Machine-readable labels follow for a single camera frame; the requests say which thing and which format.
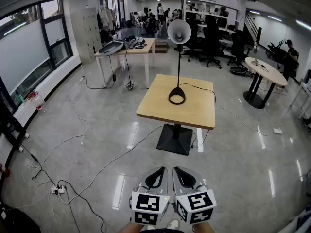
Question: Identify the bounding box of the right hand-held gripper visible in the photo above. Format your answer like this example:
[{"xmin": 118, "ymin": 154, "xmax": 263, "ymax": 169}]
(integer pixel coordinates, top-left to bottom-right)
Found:
[{"xmin": 172, "ymin": 166, "xmax": 217, "ymax": 225}]

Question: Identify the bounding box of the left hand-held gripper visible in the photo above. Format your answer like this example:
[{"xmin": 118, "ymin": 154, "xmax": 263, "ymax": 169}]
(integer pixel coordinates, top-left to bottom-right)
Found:
[{"xmin": 130, "ymin": 166, "xmax": 171, "ymax": 226}]

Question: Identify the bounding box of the black desk lamp white head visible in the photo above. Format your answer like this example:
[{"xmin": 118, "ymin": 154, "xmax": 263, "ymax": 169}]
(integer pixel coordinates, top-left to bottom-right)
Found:
[{"xmin": 167, "ymin": 19, "xmax": 192, "ymax": 106}]

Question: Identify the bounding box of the person's left forearm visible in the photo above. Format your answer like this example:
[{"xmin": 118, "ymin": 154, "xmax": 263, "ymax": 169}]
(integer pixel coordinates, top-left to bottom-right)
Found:
[{"xmin": 116, "ymin": 221, "xmax": 146, "ymax": 233}]

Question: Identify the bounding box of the person's right forearm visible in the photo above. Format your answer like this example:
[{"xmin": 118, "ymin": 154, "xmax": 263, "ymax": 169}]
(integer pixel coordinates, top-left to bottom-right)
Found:
[{"xmin": 191, "ymin": 222, "xmax": 216, "ymax": 233}]

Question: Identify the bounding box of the white desk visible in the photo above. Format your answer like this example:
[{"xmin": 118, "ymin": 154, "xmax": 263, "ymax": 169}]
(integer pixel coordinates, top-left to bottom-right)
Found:
[{"xmin": 290, "ymin": 81, "xmax": 311, "ymax": 120}]

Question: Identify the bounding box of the person's white shoe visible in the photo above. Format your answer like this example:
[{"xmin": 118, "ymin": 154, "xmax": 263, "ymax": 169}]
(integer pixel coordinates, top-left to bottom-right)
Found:
[{"xmin": 166, "ymin": 218, "xmax": 181, "ymax": 231}]

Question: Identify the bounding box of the white power strip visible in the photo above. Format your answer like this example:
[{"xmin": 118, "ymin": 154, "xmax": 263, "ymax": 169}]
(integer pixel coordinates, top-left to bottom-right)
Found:
[{"xmin": 51, "ymin": 184, "xmax": 67, "ymax": 195}]

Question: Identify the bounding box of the round black floor disc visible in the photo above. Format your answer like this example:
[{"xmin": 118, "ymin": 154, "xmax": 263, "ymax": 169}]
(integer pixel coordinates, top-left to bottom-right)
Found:
[{"xmin": 229, "ymin": 66, "xmax": 247, "ymax": 76}]

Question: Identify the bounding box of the white long-legged table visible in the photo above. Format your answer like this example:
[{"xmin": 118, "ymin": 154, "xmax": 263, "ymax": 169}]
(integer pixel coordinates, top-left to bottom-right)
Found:
[{"xmin": 93, "ymin": 37, "xmax": 156, "ymax": 89}]

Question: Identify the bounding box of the wooden step platform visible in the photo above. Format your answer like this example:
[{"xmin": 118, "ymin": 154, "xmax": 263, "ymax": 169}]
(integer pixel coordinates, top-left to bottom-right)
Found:
[{"xmin": 154, "ymin": 39, "xmax": 170, "ymax": 54}]

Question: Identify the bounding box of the round wooden table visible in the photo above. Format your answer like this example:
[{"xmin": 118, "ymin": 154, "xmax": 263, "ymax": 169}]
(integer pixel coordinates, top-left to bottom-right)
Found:
[{"xmin": 243, "ymin": 57, "xmax": 288, "ymax": 110}]

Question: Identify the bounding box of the clear plastic water bottle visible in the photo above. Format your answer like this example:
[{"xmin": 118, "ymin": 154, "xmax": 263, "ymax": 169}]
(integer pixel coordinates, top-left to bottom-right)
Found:
[{"xmin": 31, "ymin": 93, "xmax": 47, "ymax": 112}]

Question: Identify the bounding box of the grey plastic shell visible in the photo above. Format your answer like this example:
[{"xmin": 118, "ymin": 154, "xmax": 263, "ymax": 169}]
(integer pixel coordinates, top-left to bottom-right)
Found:
[{"xmin": 98, "ymin": 40, "xmax": 124, "ymax": 56}]

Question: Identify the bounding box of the black devices pile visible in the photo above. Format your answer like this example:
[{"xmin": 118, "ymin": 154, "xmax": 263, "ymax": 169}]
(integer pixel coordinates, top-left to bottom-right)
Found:
[{"xmin": 123, "ymin": 35, "xmax": 147, "ymax": 50}]

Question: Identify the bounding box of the black office chair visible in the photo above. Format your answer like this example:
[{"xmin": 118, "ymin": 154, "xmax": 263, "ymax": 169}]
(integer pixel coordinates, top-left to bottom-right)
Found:
[
  {"xmin": 227, "ymin": 29, "xmax": 252, "ymax": 68},
  {"xmin": 181, "ymin": 19, "xmax": 203, "ymax": 62},
  {"xmin": 199, "ymin": 15, "xmax": 225, "ymax": 69}
]

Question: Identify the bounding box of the slim metal stand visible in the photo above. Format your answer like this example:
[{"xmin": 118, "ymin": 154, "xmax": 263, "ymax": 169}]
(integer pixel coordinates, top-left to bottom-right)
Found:
[{"xmin": 251, "ymin": 26, "xmax": 263, "ymax": 66}]

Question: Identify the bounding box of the grey locker cabinet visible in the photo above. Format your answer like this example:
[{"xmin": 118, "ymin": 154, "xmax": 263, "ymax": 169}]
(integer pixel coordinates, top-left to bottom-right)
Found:
[{"xmin": 77, "ymin": 7, "xmax": 103, "ymax": 65}]

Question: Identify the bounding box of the clothes rack with coats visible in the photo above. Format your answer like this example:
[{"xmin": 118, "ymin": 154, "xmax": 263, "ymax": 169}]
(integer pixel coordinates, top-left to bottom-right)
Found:
[{"xmin": 96, "ymin": 7, "xmax": 118, "ymax": 32}]

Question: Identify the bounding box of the black staircase railing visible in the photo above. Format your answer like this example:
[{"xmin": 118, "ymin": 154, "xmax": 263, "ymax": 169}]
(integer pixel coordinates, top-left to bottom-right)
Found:
[{"xmin": 244, "ymin": 8, "xmax": 260, "ymax": 45}]

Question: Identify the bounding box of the black framed window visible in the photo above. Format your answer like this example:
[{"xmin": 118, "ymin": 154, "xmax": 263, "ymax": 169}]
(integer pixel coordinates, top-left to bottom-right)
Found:
[{"xmin": 0, "ymin": 0, "xmax": 74, "ymax": 113}]

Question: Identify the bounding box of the grey floor cable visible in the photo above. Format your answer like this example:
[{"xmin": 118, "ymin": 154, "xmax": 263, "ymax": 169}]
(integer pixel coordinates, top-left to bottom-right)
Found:
[{"xmin": 57, "ymin": 124, "xmax": 169, "ymax": 205}]

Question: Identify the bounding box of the black floor cable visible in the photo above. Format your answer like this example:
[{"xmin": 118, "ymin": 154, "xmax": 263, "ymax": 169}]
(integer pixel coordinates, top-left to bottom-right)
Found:
[{"xmin": 56, "ymin": 179, "xmax": 108, "ymax": 233}]

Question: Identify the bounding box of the wooden table black pedestal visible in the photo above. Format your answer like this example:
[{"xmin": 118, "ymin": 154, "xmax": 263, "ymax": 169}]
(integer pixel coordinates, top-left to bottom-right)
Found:
[{"xmin": 136, "ymin": 74, "xmax": 216, "ymax": 156}]

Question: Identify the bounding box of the thin white cable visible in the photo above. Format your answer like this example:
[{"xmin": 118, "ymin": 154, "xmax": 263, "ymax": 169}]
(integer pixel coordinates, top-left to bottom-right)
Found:
[{"xmin": 215, "ymin": 105, "xmax": 276, "ymax": 137}]

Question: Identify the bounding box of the black lamp cable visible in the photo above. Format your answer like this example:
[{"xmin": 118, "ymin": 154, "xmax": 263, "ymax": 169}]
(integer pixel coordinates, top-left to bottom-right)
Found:
[{"xmin": 178, "ymin": 83, "xmax": 217, "ymax": 149}]

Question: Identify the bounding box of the white floor cable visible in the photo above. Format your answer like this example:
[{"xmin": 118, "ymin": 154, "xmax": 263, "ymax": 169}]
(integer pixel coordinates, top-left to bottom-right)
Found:
[{"xmin": 22, "ymin": 76, "xmax": 88, "ymax": 188}]

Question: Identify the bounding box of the black cable with plug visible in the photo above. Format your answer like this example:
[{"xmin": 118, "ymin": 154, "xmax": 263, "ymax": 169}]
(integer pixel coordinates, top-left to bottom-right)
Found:
[{"xmin": 124, "ymin": 48, "xmax": 135, "ymax": 90}]

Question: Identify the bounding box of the black cable with adapter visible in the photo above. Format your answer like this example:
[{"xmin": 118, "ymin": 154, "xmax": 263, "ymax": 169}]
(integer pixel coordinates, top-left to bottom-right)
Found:
[{"xmin": 84, "ymin": 54, "xmax": 117, "ymax": 90}]

